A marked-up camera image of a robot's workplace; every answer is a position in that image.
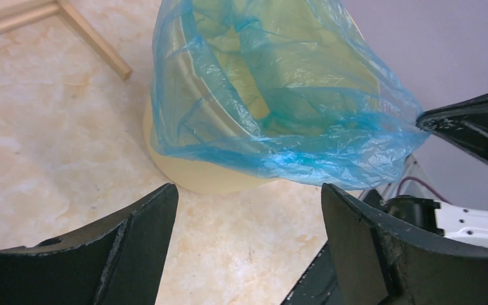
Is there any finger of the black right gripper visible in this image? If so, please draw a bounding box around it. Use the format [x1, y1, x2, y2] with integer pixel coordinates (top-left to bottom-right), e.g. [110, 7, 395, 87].
[416, 93, 488, 165]

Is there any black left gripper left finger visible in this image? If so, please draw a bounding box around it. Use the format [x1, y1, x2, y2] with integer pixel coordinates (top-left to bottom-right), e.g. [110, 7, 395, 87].
[0, 184, 179, 304]

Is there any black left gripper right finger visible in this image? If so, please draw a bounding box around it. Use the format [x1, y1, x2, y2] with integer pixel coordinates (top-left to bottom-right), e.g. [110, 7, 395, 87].
[321, 184, 488, 304]

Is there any blue plastic trash bag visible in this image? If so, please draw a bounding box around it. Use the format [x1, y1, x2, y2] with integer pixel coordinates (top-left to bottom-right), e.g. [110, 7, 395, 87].
[150, 0, 430, 191]

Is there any yellow plastic trash bin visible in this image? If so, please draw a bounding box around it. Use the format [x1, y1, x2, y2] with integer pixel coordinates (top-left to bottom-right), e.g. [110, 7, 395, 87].
[142, 0, 379, 195]

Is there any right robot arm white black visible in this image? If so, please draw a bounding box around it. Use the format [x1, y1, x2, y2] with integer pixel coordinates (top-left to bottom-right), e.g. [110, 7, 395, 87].
[362, 93, 488, 248]

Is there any wooden drying rack frame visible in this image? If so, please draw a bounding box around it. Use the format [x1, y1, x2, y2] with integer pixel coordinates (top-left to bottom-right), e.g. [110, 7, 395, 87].
[0, 0, 132, 81]

